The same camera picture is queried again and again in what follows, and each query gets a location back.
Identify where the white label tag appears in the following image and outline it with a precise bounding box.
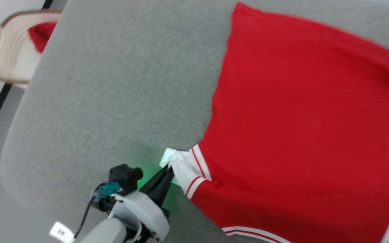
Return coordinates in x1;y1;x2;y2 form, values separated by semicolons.
49;221;75;243

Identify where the red garment with white trim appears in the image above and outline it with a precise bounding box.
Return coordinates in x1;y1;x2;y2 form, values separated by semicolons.
160;2;389;243

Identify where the cream plastic laundry basket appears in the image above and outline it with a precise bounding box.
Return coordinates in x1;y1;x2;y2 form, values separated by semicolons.
0;9;62;90

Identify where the teal plug with black cable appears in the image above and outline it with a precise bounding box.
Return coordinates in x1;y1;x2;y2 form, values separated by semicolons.
74;181;121;239

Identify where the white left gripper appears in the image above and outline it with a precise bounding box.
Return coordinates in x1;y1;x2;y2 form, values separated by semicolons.
111;166;175;242

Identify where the red cloth in basket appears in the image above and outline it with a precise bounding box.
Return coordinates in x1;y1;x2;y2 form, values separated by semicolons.
27;22;57;54

